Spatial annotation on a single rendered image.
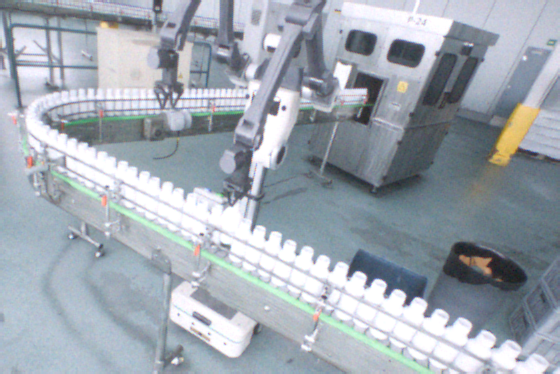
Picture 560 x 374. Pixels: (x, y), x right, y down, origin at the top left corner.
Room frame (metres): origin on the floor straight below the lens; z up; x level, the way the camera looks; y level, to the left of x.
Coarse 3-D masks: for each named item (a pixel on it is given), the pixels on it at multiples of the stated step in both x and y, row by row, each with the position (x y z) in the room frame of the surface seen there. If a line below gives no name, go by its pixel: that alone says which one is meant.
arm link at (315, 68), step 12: (300, 0) 1.29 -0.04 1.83; (312, 0) 1.29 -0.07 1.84; (324, 0) 1.30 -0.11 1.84; (288, 12) 1.25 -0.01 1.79; (300, 12) 1.23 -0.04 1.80; (312, 12) 1.23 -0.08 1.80; (300, 24) 1.23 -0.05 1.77; (312, 36) 1.36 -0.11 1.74; (312, 48) 1.40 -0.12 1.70; (312, 60) 1.44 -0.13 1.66; (312, 72) 1.49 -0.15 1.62; (324, 72) 1.50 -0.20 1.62; (324, 84) 1.50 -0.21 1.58
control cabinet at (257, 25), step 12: (252, 0) 7.28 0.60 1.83; (264, 0) 7.08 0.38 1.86; (252, 12) 7.23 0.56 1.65; (264, 12) 7.05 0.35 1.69; (276, 12) 7.21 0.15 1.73; (252, 24) 7.20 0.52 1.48; (264, 24) 7.04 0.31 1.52; (276, 24) 7.25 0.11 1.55; (252, 36) 7.18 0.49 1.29; (252, 48) 7.14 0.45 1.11
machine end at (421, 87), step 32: (352, 32) 4.99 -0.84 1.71; (384, 32) 4.71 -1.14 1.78; (416, 32) 4.47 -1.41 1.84; (448, 32) 4.24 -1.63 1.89; (480, 32) 4.88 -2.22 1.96; (352, 64) 4.90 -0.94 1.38; (384, 64) 4.62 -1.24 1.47; (416, 64) 4.38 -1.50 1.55; (448, 64) 4.60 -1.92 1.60; (384, 96) 4.53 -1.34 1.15; (416, 96) 4.31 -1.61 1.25; (448, 96) 4.86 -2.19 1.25; (320, 128) 5.02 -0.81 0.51; (352, 128) 4.70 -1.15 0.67; (384, 128) 4.43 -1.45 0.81; (416, 128) 4.46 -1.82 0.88; (352, 160) 4.60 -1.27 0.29; (384, 160) 4.33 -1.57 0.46; (416, 160) 4.88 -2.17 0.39
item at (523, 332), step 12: (516, 312) 2.30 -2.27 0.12; (516, 324) 2.20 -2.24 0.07; (528, 324) 2.09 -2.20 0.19; (516, 336) 2.11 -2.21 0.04; (528, 336) 2.00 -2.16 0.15; (540, 336) 1.95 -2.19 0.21; (528, 348) 1.96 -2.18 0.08; (540, 348) 1.94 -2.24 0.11; (552, 348) 1.93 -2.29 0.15; (552, 360) 1.91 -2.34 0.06
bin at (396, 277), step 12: (360, 252) 1.39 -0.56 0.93; (348, 264) 1.24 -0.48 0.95; (360, 264) 1.38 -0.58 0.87; (372, 264) 1.36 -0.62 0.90; (384, 264) 1.34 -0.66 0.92; (396, 264) 1.32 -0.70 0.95; (348, 276) 1.39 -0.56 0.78; (372, 276) 1.35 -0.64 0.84; (384, 276) 1.33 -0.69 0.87; (396, 276) 1.31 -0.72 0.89; (408, 276) 1.30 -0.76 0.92; (420, 276) 1.28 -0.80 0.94; (396, 288) 1.30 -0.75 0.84; (408, 288) 1.29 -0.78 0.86; (420, 288) 1.27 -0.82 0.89; (408, 300) 1.28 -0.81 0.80
